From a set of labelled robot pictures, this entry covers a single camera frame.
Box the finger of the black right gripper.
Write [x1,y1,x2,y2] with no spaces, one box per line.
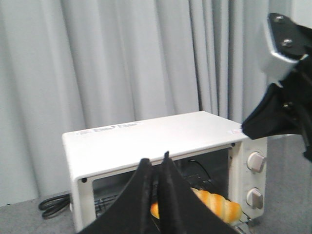
[241,83,301,139]

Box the upper oven knob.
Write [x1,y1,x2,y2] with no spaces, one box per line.
[247,152,267,173]

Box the black oven power cable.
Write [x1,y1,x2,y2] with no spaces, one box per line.
[38,194,72,219]

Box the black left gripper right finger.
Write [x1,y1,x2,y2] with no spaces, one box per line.
[157,152,237,234]

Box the golden croissant bread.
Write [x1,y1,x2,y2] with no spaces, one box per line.
[150,187,243,224]

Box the grey curtain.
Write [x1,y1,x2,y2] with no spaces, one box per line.
[0,0,312,206]

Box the black silver other gripper body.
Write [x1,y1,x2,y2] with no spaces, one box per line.
[260,13,312,160]

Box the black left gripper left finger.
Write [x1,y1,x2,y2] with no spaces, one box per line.
[80,158,153,234]

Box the white Toshiba toaster oven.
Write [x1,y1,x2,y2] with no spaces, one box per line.
[62,111,267,231]

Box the lower oven timer knob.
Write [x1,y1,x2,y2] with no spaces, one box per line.
[246,188,263,210]

